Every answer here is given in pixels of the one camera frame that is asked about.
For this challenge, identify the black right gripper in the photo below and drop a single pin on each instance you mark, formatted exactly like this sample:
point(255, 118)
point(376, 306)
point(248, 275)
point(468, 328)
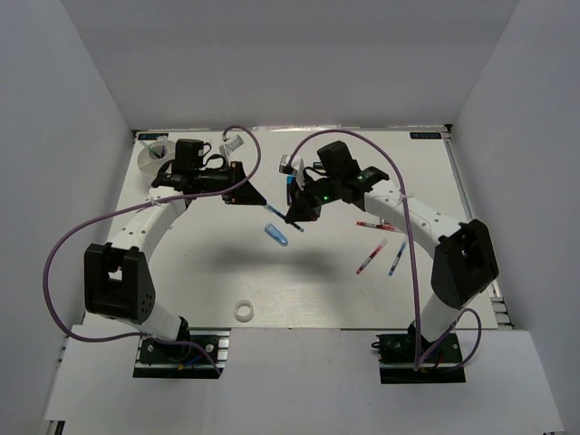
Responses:
point(302, 208)

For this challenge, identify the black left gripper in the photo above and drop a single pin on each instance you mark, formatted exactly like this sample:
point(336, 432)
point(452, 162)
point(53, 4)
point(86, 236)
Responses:
point(245, 195)

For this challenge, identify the light blue gel pen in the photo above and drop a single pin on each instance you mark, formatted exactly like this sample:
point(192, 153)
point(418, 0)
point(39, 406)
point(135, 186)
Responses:
point(281, 215)

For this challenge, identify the red gel pen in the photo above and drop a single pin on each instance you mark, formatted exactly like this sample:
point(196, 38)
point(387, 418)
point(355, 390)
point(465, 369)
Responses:
point(380, 226)

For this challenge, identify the green gel pen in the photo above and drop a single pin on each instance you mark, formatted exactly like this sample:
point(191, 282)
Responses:
point(153, 154)

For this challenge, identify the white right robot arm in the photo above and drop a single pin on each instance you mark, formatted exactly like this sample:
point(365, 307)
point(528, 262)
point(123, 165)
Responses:
point(462, 254)

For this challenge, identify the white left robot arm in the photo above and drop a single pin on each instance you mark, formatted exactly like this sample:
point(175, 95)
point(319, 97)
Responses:
point(117, 279)

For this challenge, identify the blue cap black highlighter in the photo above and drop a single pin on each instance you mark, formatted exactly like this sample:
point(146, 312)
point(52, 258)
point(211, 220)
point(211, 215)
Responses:
point(288, 185)

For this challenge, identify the magenta gel pen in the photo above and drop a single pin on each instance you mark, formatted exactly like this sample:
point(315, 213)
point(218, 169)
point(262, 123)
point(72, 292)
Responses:
point(372, 255)

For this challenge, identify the white round divided organizer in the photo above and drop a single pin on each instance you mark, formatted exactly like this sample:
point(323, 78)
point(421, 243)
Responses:
point(148, 167)

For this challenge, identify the dark blue gel pen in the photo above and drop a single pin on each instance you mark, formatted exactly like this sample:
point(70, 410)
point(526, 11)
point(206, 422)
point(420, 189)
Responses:
point(397, 258)

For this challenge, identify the clear tape roll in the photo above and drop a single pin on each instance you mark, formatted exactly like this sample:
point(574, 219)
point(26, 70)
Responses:
point(244, 311)

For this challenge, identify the right black logo sticker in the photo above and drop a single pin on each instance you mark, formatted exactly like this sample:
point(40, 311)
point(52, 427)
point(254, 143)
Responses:
point(425, 135)

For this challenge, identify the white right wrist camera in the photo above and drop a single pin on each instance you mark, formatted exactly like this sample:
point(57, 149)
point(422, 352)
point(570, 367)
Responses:
point(294, 166)

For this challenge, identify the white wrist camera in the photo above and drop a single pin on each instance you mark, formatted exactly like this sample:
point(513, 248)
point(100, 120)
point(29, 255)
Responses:
point(294, 166)
point(229, 145)

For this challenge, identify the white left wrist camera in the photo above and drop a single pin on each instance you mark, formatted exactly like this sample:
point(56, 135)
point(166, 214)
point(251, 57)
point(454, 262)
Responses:
point(229, 145)

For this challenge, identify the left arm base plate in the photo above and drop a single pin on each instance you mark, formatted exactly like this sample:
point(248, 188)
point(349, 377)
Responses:
point(159, 361)

